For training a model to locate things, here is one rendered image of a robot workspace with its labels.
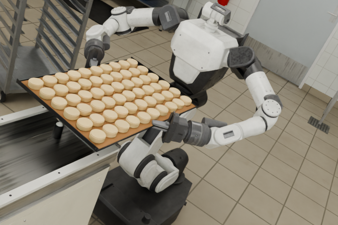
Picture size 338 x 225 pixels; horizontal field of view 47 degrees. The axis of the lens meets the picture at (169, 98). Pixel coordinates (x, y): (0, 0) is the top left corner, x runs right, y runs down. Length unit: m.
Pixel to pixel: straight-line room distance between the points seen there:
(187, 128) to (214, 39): 0.50
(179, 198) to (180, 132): 1.09
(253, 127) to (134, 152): 0.66
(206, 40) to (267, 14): 3.90
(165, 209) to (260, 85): 1.02
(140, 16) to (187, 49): 0.33
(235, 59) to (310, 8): 3.83
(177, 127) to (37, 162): 0.48
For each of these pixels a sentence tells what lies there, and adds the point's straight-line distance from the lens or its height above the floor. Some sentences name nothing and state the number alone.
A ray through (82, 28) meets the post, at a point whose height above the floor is 0.65.
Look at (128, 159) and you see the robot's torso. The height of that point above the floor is 0.54.
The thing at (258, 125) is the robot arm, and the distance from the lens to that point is 1.56.
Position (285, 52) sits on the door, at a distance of 5.63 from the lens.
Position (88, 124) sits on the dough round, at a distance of 1.25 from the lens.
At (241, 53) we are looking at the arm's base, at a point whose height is 1.23.
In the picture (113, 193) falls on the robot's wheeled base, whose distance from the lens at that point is 2.27.
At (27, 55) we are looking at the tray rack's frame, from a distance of 3.41.
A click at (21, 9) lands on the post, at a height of 0.76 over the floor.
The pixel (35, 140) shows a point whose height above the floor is 0.84.
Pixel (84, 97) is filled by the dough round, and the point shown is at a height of 1.02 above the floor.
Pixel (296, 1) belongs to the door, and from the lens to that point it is 5.53.
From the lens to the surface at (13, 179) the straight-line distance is 1.28.
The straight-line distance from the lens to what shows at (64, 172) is 1.25.
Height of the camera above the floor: 1.74
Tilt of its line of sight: 27 degrees down
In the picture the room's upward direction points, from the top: 23 degrees clockwise
